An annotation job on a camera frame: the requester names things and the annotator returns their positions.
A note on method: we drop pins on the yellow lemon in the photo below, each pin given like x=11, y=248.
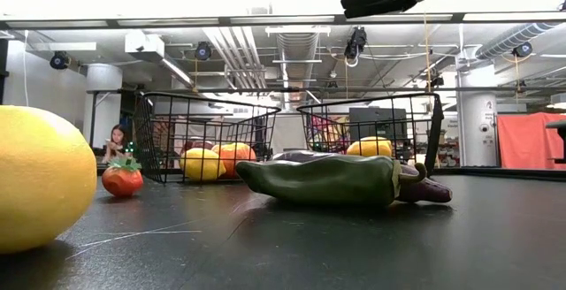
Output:
x=40, y=179
x=201, y=165

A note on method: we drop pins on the red cloth partition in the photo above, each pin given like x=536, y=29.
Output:
x=526, y=142

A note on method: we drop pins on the white round pillar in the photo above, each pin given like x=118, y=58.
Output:
x=104, y=104
x=475, y=144

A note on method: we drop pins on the round orange fruit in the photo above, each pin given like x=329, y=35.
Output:
x=216, y=149

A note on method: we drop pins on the black table mat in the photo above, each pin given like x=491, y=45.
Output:
x=398, y=246

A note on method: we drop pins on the grey ribbed air duct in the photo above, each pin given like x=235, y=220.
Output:
x=297, y=47

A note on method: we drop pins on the small red tomato green leaves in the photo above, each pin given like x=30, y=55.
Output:
x=122, y=183

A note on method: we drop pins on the round black ceiling camera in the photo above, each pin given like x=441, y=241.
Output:
x=58, y=60
x=203, y=51
x=523, y=50

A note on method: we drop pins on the black hanging ceiling device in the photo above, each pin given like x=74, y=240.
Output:
x=356, y=42

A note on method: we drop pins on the yellow bell pepper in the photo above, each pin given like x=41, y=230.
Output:
x=369, y=147

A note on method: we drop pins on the silver spiral air duct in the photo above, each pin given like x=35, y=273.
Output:
x=508, y=39

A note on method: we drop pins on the purple eggplant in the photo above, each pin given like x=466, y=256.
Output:
x=429, y=191

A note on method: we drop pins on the person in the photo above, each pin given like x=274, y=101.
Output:
x=117, y=142

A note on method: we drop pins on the black aluminium table frame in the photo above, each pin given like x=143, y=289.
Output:
x=499, y=173

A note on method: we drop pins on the dark red apple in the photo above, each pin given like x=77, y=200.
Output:
x=199, y=144

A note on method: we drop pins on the long green chili pepper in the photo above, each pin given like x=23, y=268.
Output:
x=318, y=179

